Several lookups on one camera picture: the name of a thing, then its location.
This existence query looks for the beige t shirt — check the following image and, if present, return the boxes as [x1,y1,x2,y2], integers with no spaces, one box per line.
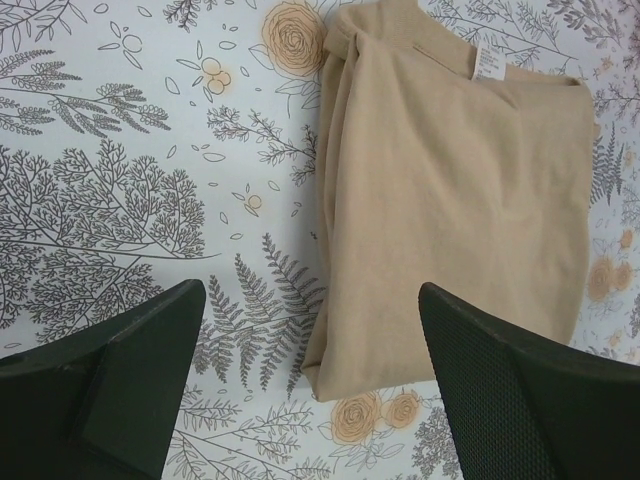
[302,1,594,402]

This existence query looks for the floral table cloth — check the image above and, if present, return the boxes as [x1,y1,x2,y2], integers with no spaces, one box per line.
[1,1,639,479]

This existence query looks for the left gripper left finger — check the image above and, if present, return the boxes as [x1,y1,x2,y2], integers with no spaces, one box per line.
[1,279,206,479]

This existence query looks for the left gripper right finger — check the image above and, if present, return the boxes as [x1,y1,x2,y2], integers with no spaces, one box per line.
[419,283,639,479]

